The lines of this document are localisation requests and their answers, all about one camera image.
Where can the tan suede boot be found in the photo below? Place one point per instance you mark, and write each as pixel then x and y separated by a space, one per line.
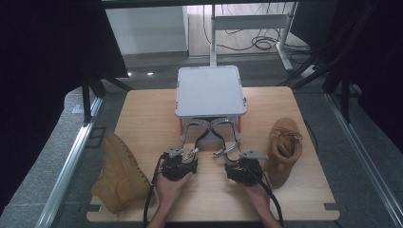
pixel 122 177
pixel 283 148

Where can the white metal desk frame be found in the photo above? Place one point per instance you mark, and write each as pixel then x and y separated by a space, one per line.
pixel 250 21

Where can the person's right hand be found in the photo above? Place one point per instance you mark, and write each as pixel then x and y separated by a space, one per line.
pixel 259 198

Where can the black silver block-heel sandal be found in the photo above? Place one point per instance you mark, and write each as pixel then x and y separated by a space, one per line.
pixel 191 134
pixel 226 133

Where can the black curtain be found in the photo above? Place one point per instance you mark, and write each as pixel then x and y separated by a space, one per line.
pixel 380 63
pixel 47 63

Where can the white power strip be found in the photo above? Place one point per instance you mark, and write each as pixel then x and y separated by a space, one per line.
pixel 308 71

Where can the black metal stand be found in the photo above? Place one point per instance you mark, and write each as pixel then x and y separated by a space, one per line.
pixel 86 101
pixel 345 101

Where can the aluminium rail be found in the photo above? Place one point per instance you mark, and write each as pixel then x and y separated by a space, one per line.
pixel 68 171
pixel 364 158

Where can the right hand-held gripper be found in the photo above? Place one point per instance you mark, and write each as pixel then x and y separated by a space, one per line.
pixel 244 172

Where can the person's left hand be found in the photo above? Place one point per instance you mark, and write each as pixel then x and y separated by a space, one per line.
pixel 168 191

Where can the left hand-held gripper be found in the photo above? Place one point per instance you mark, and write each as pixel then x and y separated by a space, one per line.
pixel 177 167

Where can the white cabinet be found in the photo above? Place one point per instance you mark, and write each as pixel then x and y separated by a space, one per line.
pixel 145 30

